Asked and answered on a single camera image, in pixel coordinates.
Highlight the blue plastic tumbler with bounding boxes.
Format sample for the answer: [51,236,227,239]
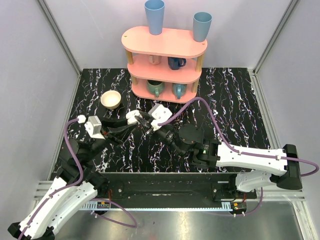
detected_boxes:
[192,12,212,42]
[144,0,165,35]

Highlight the white earbud case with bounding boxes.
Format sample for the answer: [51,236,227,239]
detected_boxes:
[125,110,141,125]

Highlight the pink three-tier wooden shelf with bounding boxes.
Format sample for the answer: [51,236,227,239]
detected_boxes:
[121,26,208,103]

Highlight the dark blue mug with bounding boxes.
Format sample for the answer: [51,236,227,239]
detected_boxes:
[167,57,187,71]

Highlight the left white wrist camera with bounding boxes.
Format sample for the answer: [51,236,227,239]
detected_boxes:
[77,114,104,139]

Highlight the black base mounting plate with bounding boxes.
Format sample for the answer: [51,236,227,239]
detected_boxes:
[103,172,257,210]

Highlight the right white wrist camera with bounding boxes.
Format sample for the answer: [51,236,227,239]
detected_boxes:
[148,103,173,132]

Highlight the purple cable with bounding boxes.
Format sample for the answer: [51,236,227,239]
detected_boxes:
[157,97,320,218]
[16,118,138,240]

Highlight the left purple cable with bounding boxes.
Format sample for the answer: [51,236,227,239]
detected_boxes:
[16,118,138,240]

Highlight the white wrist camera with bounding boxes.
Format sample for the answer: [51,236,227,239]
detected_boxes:
[77,114,104,139]
[148,103,173,132]

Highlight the green glazed mug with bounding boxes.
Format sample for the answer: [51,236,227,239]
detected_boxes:
[147,80,165,98]

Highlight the left blue plastic tumbler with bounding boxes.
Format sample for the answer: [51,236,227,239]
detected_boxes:
[144,0,165,35]

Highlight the light blue butterfly mug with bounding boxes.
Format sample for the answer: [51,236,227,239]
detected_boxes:
[172,83,187,100]

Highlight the pink mug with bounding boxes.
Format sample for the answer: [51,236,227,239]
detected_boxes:
[149,55,162,65]

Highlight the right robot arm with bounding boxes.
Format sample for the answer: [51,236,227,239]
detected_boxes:
[134,111,303,199]

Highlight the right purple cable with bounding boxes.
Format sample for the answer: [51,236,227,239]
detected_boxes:
[157,97,320,218]

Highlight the cream ceramic bowl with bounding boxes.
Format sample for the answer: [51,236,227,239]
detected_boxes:
[100,90,122,110]

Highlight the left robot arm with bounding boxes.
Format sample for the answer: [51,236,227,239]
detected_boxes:
[8,115,137,240]

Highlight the right blue plastic tumbler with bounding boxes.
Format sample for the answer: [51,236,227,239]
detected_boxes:
[192,12,212,42]

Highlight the aluminium rail frame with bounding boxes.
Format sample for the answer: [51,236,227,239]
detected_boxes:
[32,181,307,218]

